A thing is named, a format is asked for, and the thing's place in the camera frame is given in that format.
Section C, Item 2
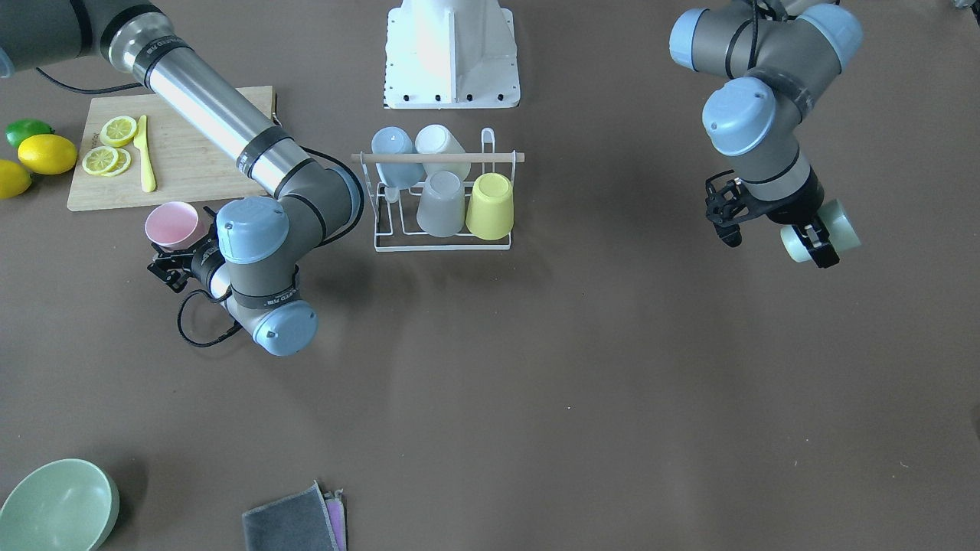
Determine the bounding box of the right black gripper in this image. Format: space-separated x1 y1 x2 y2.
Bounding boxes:
147 230 230 299

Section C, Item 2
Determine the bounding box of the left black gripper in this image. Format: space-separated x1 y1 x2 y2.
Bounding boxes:
706 172 840 269

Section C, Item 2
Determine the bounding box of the pink plastic cup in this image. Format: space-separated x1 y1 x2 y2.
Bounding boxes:
144 201 209 251

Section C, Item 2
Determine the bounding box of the pale green plastic cup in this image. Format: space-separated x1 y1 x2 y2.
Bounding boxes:
780 199 861 262

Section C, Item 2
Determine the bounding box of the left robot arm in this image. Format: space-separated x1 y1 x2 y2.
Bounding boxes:
669 1 864 269

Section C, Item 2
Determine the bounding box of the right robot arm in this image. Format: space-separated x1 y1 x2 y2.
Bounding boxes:
1 1 364 357

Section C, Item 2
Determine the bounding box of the light blue plastic cup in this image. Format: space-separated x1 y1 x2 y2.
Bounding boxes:
371 126 423 191

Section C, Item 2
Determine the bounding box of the grey plastic cup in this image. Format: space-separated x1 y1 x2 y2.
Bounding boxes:
416 171 465 238

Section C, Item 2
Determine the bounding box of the white plastic cup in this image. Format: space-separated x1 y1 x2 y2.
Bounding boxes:
414 123 472 181

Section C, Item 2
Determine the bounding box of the yellow plastic cup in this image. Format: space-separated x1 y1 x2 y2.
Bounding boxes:
465 172 515 241

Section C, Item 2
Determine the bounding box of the wooden cutting board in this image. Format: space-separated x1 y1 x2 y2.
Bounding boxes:
67 94 265 210

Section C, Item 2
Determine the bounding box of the yellow plastic knife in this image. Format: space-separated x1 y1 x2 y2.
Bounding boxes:
133 115 157 193

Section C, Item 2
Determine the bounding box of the lemon slice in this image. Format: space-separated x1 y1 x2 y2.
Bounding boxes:
81 145 132 178
98 116 138 148

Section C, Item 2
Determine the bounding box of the yellow lemon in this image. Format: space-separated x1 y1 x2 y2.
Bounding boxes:
17 135 78 175
0 159 32 200

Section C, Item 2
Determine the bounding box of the green lime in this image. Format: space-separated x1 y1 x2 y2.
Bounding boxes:
5 118 54 149

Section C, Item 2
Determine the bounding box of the green bowl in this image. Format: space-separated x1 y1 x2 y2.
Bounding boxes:
1 459 120 550

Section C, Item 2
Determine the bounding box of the grey folded cloth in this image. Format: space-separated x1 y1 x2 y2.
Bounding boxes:
242 482 348 550

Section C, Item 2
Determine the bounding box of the white wire cup holder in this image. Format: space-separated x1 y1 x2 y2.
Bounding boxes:
353 125 524 253

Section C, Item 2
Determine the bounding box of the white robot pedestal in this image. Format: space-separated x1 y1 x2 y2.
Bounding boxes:
383 1 521 109

